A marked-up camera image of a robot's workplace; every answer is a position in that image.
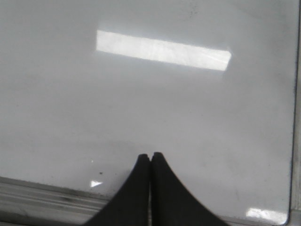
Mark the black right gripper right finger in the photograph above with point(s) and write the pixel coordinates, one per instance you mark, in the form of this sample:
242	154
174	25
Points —
171	203

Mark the white whiteboard with metal frame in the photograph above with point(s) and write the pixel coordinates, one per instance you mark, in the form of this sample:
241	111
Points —
88	85

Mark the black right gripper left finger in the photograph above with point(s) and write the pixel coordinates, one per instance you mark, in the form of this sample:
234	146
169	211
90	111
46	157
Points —
129	206

